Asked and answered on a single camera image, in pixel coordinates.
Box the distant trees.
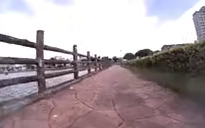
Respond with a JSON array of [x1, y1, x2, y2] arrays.
[[122, 48, 154, 61]]

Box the green hedge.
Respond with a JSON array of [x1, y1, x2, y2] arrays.
[[121, 39, 205, 101]]

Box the red cracked path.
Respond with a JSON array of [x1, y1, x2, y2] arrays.
[[0, 64, 205, 128]]

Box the low building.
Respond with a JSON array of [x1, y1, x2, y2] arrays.
[[160, 43, 191, 52]]

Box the water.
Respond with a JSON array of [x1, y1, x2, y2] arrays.
[[0, 68, 91, 106]]

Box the tall grey building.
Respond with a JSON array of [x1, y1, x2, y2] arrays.
[[192, 5, 205, 43]]

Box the wooden rail fence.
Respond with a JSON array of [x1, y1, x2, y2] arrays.
[[0, 29, 114, 98]]

